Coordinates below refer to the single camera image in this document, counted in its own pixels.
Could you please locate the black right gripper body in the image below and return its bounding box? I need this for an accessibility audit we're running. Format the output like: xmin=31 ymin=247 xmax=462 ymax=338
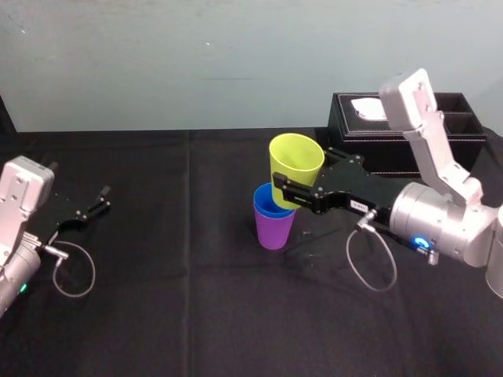
xmin=311 ymin=156 xmax=412 ymax=229

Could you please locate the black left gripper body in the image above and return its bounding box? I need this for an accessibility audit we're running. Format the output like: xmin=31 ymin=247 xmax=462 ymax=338
xmin=32 ymin=194 xmax=86 ymax=247

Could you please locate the yellow-green plastic cup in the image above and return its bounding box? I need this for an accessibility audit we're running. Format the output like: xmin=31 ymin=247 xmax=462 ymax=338
xmin=269 ymin=133 xmax=326 ymax=210

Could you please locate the black leather tissue box organizer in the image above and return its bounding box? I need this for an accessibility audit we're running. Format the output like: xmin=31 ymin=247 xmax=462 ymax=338
xmin=327 ymin=92 xmax=490 ymax=176

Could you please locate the blue plastic cup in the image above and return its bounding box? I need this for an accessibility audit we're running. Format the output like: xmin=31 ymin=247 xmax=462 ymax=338
xmin=252 ymin=182 xmax=296 ymax=218

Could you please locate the purple plastic cup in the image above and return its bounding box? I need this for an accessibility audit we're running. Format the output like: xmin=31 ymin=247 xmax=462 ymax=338
xmin=253 ymin=203 xmax=296 ymax=251

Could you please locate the white tissue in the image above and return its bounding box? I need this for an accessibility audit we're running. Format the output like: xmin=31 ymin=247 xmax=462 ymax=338
xmin=351 ymin=97 xmax=388 ymax=121

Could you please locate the black table cloth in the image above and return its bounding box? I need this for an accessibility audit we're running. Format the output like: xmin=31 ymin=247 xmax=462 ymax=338
xmin=0 ymin=126 xmax=503 ymax=377

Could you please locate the left gripper thin grey cable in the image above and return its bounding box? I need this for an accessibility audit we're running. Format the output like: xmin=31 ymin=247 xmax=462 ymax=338
xmin=41 ymin=241 xmax=97 ymax=298

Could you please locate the gripper thin grey cable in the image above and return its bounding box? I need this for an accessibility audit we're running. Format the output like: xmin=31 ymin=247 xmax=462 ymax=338
xmin=41 ymin=241 xmax=97 ymax=298
xmin=346 ymin=207 xmax=398 ymax=293

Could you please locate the right gripper thin grey cable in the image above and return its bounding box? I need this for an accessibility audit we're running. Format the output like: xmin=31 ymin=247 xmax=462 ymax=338
xmin=346 ymin=207 xmax=398 ymax=293

